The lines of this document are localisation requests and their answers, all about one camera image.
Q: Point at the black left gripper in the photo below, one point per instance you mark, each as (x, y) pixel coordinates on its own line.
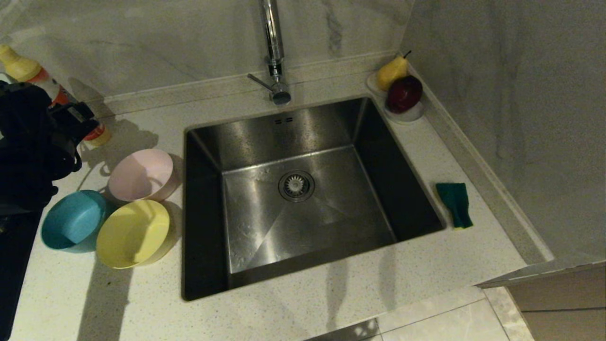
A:
(28, 142)

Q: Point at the yellow-capped orange dish soap bottle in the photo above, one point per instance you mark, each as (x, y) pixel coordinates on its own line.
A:
(21, 68)

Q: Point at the stainless steel sink basin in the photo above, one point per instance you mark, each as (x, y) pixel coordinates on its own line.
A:
(331, 199)

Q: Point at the green and yellow sponge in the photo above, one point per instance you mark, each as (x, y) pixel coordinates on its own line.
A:
(454, 203)

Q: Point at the pink plastic bowl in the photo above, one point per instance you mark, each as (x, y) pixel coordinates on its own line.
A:
(139, 175)

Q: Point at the blue plastic bowl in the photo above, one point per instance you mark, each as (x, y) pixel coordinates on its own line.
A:
(73, 220)

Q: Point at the yellow plastic bowl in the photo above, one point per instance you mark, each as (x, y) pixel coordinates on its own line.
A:
(132, 234)

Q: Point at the black induction cooktop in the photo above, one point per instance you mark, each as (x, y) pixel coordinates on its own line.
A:
(14, 274)

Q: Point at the chrome faucet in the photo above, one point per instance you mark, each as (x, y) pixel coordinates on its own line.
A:
(273, 42)

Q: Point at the round metal drain strainer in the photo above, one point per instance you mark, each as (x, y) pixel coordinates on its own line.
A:
(297, 186)

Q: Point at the small white dish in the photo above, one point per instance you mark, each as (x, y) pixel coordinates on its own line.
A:
(407, 116)
(371, 85)

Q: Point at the yellow pear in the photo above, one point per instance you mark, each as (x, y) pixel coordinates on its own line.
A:
(390, 73)

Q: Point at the dark red apple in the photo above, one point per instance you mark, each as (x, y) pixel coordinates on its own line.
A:
(403, 94)

